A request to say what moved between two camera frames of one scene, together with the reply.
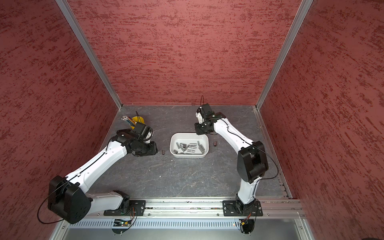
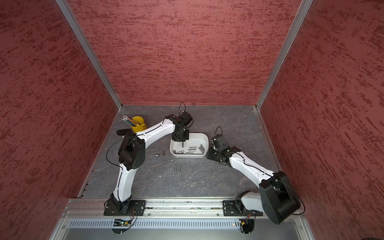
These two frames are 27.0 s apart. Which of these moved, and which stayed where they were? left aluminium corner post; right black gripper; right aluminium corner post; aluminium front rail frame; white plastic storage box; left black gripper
Moved: left black gripper; right black gripper
Stayed: aluminium front rail frame; white plastic storage box; right aluminium corner post; left aluminium corner post
